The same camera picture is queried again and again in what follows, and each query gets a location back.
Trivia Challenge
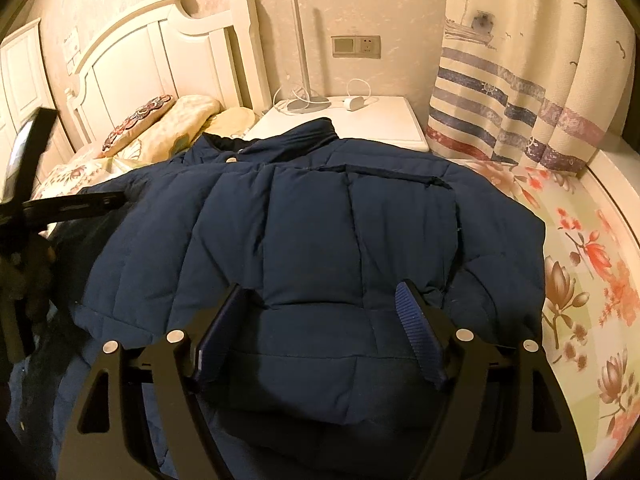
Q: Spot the white wooden headboard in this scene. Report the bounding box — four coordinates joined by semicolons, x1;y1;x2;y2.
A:
65;0;271;143

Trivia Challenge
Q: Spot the white wardrobe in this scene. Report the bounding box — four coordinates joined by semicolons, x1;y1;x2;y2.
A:
0;18;75;191

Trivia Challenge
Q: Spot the embroidered round cushion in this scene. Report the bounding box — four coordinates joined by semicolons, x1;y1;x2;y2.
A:
100;94;176;157

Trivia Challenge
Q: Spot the white window ledge cabinet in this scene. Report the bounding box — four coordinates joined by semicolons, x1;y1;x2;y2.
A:
587;133;640;238

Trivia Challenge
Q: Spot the sailboat print curtain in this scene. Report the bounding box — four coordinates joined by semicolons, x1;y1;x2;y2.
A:
425;0;634;174

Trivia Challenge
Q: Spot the slim metal desk lamp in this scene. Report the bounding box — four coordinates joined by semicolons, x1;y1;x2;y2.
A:
286;0;331;115

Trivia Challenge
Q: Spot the floral bed quilt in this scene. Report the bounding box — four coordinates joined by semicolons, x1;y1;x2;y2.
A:
29;144;640;478

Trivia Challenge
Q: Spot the white charger with cable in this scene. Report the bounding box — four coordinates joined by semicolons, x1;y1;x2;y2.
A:
343;78;372;112

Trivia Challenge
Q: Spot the navy blue puffer jacket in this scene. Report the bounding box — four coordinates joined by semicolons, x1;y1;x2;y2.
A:
6;116;548;480

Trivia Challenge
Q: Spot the pale yellow pillow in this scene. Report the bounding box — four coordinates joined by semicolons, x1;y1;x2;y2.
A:
115;94;222;165

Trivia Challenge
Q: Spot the wall socket panel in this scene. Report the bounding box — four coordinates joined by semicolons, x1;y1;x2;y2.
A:
331;36;381;60

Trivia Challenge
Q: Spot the white nightstand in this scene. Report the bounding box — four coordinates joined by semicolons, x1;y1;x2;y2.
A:
244;96;430;152

